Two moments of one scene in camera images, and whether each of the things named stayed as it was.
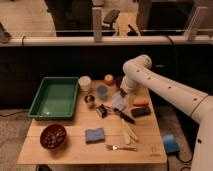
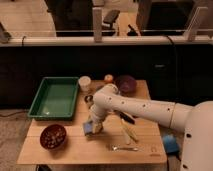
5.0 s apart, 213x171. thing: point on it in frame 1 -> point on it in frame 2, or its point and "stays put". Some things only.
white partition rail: x=106 y=40 stays put
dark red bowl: x=53 y=136 stays put
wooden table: x=113 y=129 stays put
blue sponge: x=95 y=136 -> x=88 y=127
